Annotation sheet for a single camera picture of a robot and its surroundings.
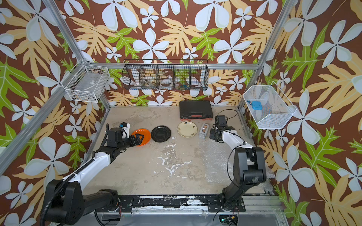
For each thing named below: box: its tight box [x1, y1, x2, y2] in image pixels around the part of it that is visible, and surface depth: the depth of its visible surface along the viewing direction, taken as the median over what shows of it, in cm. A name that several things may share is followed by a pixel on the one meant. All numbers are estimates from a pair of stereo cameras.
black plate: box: [150, 125, 172, 143], surface depth 104 cm
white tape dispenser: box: [198, 123, 210, 139], surface depth 103 cm
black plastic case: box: [179, 100, 214, 120], surface depth 117 cm
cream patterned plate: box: [176, 121, 198, 138], surface depth 107 cm
